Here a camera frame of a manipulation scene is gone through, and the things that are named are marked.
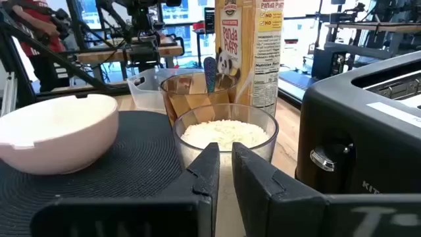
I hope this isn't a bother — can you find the wooden background workbench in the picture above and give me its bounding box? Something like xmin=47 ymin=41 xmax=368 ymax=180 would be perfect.
xmin=325 ymin=21 xmax=421 ymax=34
xmin=77 ymin=36 xmax=184 ymax=65

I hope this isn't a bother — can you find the Panda Puffs cereal box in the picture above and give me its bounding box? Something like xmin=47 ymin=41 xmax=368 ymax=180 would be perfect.
xmin=214 ymin=0 xmax=285 ymax=118

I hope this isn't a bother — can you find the black diagonal frame strut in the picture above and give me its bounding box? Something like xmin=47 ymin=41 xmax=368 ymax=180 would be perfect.
xmin=0 ymin=6 xmax=129 ymax=109

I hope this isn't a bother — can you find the black equipment cabinet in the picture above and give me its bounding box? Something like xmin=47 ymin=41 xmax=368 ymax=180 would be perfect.
xmin=310 ymin=41 xmax=392 ymax=80

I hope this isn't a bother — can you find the white ceramic bowl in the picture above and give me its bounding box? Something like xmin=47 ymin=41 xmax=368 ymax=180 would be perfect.
xmin=0 ymin=93 xmax=120 ymax=176

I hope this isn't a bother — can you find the amber faceted plastic tumbler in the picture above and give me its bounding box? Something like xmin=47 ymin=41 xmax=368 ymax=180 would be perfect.
xmin=159 ymin=72 xmax=239 ymax=128

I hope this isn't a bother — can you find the dark round woven placemat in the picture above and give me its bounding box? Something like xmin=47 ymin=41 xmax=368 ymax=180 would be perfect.
xmin=0 ymin=110 xmax=198 ymax=237

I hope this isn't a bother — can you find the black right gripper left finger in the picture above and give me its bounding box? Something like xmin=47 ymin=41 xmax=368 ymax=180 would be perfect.
xmin=31 ymin=142 xmax=220 ymax=237

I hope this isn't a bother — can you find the chrome black toaster lever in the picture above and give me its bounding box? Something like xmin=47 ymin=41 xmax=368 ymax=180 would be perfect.
xmin=309 ymin=144 xmax=356 ymax=172

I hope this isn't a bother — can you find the clear glass of white rice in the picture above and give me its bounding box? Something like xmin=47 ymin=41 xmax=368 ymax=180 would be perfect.
xmin=172 ymin=103 xmax=280 ymax=172

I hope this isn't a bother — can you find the person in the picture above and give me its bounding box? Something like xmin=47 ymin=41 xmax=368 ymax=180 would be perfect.
xmin=11 ymin=0 xmax=72 ymax=93

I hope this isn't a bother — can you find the black toaster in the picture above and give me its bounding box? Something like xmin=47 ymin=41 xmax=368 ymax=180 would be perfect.
xmin=295 ymin=51 xmax=421 ymax=196

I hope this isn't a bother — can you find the clear plastic storage container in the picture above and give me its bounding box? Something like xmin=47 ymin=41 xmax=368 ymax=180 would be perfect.
xmin=126 ymin=68 xmax=205 ymax=112

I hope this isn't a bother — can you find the black background monitor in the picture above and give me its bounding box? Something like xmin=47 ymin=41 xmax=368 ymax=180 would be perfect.
xmin=203 ymin=7 xmax=216 ymax=36

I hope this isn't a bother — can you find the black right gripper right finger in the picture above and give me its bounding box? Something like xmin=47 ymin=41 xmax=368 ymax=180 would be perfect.
xmin=232 ymin=142 xmax=421 ymax=237

